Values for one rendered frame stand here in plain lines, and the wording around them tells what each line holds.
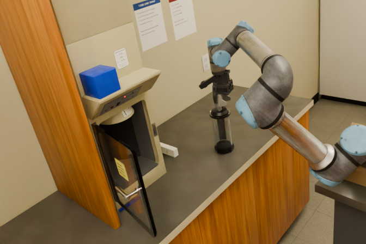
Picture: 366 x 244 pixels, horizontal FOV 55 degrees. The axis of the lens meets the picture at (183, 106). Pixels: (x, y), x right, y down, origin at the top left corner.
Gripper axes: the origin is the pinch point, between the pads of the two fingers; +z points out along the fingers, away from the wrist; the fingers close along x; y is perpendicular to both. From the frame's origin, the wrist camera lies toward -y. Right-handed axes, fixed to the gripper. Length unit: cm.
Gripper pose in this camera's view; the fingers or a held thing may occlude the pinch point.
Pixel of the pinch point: (219, 107)
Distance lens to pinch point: 178.2
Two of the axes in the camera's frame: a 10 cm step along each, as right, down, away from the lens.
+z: 1.6, 8.9, 4.3
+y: 8.8, 0.7, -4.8
